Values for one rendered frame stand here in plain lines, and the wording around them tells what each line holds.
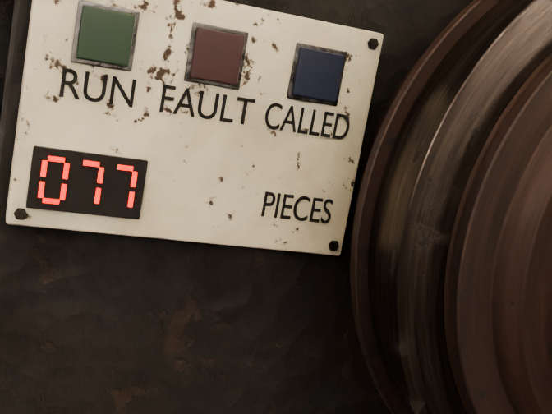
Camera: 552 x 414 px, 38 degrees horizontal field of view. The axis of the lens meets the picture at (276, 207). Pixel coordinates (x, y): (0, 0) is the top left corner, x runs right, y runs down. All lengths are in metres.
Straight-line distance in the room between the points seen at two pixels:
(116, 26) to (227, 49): 0.08
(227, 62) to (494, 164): 0.21
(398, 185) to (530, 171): 0.09
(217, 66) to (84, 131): 0.11
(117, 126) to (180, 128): 0.05
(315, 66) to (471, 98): 0.14
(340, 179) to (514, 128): 0.17
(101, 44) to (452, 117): 0.24
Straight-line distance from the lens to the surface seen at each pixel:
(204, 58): 0.58
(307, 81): 0.61
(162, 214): 0.60
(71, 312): 0.63
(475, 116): 0.52
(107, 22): 0.57
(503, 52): 0.53
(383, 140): 0.57
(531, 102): 0.52
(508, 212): 0.53
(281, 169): 0.61
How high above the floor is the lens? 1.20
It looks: 10 degrees down
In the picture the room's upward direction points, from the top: 10 degrees clockwise
